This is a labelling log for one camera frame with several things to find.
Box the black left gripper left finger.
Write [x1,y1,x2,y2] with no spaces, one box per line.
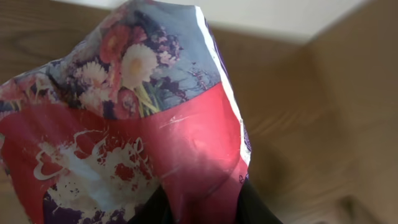
[127,186,174,224]

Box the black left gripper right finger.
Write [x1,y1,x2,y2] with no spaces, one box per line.
[236,179,282,224]

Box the red purple floral packet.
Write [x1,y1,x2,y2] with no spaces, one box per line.
[1,1,251,223]

